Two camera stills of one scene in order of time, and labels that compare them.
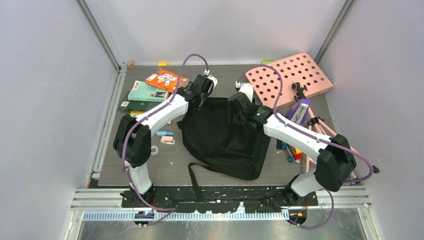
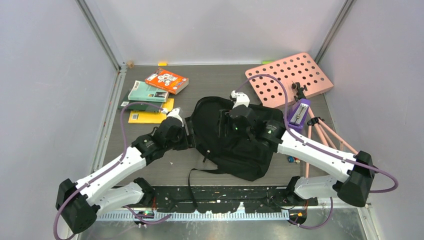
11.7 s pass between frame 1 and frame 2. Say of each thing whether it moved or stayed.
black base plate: stayed
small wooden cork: stayed
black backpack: moved
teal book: stayed
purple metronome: stayed
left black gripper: moved
